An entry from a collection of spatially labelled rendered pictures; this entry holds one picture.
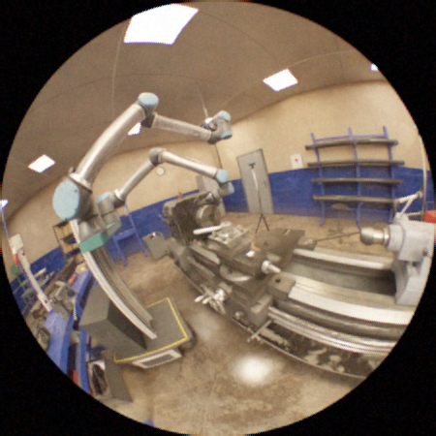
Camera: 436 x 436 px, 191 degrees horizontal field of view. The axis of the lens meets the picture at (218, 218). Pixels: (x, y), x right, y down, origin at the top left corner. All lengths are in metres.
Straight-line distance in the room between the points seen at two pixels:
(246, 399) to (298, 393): 0.41
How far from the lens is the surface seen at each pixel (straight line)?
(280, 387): 1.42
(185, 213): 1.37
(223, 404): 1.46
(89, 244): 0.77
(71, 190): 0.60
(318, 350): 1.08
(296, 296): 0.72
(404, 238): 0.74
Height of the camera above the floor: 1.41
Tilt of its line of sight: 15 degrees down
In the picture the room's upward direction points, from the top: 15 degrees counter-clockwise
